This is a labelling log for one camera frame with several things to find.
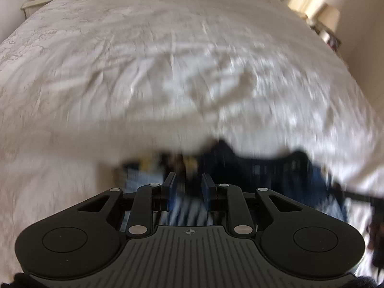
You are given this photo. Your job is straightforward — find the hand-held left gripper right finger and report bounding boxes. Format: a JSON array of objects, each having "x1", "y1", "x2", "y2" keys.
[{"x1": 202, "y1": 172, "x2": 301, "y2": 236}]

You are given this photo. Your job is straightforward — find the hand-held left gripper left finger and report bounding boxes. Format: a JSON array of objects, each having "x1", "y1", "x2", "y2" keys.
[{"x1": 77, "y1": 172, "x2": 177, "y2": 237}]

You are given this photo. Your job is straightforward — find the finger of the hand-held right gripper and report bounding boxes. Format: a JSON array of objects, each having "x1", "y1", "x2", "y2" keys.
[{"x1": 337, "y1": 183, "x2": 384, "y2": 209}]

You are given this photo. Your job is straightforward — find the zigzag patterned knit sweater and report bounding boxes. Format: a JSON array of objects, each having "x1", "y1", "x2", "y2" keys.
[{"x1": 118, "y1": 138, "x2": 347, "y2": 227}]

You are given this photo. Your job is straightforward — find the bed with white bedspread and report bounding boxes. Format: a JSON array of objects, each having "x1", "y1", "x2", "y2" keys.
[{"x1": 0, "y1": 0, "x2": 384, "y2": 276}]

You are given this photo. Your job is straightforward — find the table lamp with beige shade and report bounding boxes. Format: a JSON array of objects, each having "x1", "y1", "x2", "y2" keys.
[{"x1": 314, "y1": 4, "x2": 341, "y2": 35}]

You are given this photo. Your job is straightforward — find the cream nightstand with drawer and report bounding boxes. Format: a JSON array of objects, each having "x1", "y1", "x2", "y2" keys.
[{"x1": 20, "y1": 0, "x2": 71, "y2": 19}]

